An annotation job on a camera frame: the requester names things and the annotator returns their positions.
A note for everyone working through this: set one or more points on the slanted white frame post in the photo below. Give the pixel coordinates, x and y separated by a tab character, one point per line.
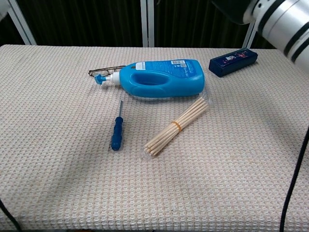
249	36
23	26

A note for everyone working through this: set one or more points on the blue detergent bottle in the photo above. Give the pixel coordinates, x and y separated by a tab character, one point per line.
169	82

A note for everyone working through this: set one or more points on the dark-framed eyeglasses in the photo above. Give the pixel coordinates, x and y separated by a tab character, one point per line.
102	71

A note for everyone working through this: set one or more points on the wrapped bundle of wooden sticks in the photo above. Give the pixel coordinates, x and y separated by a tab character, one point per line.
169	133

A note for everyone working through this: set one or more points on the yellow rubber band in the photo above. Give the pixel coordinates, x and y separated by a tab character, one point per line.
177	126

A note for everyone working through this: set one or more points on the dark curtain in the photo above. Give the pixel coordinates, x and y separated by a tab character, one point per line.
84	21

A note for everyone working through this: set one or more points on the upright white frame post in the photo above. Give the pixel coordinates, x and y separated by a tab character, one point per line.
147	23

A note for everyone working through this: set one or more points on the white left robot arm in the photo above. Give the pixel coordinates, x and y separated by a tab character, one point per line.
3	7

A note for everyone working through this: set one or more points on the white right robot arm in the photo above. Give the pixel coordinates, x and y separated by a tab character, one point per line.
282	21

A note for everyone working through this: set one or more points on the dark blue rectangular box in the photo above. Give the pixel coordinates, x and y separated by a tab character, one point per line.
233	62

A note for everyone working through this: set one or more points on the beige waffle tablecloth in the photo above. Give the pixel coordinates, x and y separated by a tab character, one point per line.
154	188

